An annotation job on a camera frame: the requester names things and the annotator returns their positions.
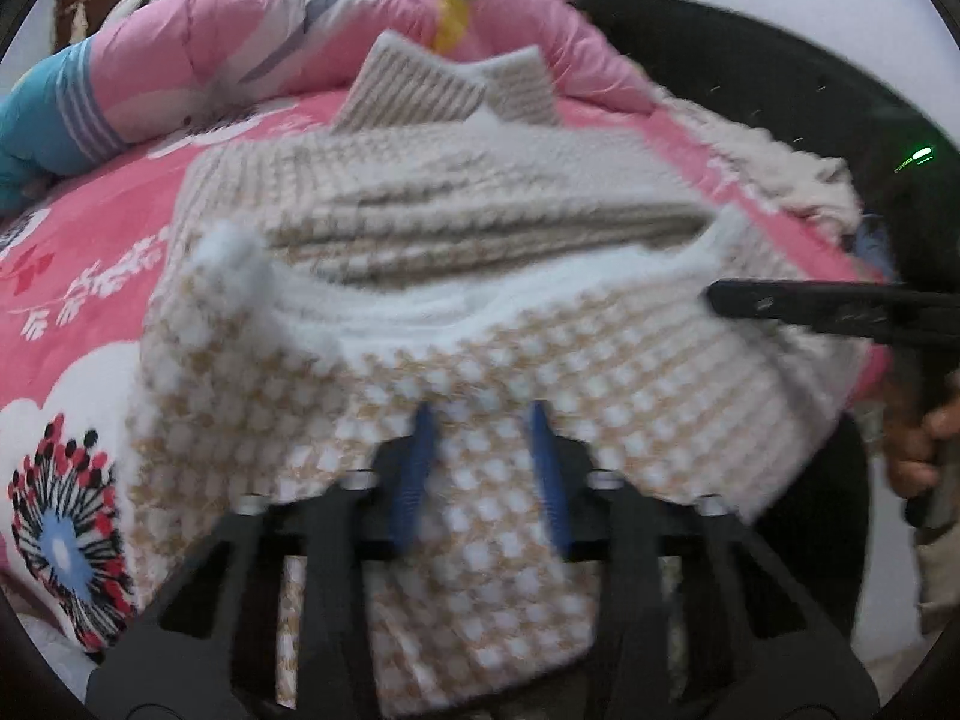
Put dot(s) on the cream knitted cloth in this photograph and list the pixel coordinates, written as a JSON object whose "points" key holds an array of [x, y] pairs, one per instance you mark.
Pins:
{"points": [[780, 172]]}

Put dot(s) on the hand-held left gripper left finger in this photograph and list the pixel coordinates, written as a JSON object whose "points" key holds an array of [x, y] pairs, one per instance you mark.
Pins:
{"points": [[416, 465]]}

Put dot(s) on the beige white checked sweater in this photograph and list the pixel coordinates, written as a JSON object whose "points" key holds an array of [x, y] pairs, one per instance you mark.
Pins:
{"points": [[525, 360]]}

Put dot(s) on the person's right hand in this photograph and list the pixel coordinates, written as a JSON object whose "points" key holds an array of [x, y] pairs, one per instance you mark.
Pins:
{"points": [[911, 472]]}

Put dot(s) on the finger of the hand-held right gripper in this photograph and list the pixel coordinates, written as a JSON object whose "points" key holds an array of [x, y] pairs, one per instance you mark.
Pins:
{"points": [[825, 307]]}

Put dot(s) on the pink printed quilt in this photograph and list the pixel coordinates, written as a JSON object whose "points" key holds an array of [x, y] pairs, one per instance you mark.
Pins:
{"points": [[262, 37]]}

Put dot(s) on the black padded headboard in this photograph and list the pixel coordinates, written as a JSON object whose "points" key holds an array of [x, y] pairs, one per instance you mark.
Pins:
{"points": [[750, 52]]}

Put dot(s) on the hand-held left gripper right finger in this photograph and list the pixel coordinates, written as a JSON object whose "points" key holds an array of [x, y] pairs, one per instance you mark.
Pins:
{"points": [[547, 472]]}

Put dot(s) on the green indicator light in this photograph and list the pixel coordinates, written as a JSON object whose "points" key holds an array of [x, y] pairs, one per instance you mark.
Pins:
{"points": [[916, 157]]}

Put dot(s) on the pink floral blanket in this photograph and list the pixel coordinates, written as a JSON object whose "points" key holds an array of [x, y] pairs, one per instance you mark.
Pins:
{"points": [[75, 255]]}

